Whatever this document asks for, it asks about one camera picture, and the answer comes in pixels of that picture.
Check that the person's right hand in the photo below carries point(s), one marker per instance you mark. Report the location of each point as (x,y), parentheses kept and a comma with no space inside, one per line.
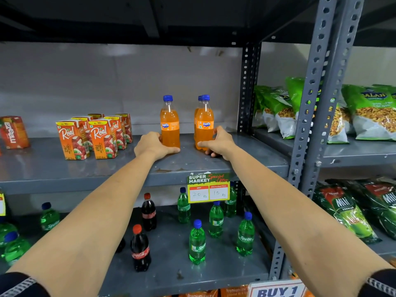
(222,145)

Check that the person's left hand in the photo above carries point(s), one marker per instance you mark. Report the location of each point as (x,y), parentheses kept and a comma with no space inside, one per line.
(150,146)

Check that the person's left thumb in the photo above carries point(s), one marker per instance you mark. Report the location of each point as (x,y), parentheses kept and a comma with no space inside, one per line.
(170,150)

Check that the person's right thumb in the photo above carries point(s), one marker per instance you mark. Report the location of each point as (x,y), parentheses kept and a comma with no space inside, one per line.
(205,144)

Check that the orange soda bottle blue cap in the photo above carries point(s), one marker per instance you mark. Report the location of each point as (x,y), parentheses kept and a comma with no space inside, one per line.
(170,120)
(196,115)
(204,120)

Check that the person's left forearm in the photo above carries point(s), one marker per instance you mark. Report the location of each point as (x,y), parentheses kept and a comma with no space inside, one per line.
(92,213)

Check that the person's right forearm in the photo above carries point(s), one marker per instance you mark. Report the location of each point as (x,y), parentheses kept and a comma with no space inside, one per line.
(294,210)

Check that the green and yellow price sign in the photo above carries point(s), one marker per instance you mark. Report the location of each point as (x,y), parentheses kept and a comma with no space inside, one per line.
(208,187)

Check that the dark cola bottle red cap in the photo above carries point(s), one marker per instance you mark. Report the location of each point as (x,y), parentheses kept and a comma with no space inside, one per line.
(148,213)
(140,250)
(120,245)

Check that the group of green soda bottles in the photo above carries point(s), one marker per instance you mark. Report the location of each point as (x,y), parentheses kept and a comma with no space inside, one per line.
(197,244)

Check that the group of orange juice cartons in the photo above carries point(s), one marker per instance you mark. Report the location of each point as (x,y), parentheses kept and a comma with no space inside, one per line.
(72,139)

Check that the grey metal shelving rack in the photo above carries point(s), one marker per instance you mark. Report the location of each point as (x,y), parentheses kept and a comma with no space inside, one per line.
(355,154)
(46,170)

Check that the orange tea packet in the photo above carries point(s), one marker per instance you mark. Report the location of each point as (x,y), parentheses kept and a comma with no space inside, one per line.
(234,291)
(201,294)

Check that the dark green red-label snack packet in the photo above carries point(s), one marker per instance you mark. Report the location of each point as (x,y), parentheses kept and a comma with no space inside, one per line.
(382,204)
(346,213)

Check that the red mango drink carton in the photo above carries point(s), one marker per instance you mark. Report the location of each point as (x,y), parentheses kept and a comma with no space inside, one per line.
(14,132)

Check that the white promotional offer sign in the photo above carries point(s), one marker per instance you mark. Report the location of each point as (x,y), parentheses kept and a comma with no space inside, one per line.
(277,290)

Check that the row of green snack packets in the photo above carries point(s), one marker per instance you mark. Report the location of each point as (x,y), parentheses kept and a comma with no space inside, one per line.
(371,102)

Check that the yellow label card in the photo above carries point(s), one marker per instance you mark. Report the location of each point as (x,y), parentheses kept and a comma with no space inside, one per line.
(2,204)

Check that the black sleeve with white stripe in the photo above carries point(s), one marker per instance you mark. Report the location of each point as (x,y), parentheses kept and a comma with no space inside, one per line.
(380,284)
(18,286)

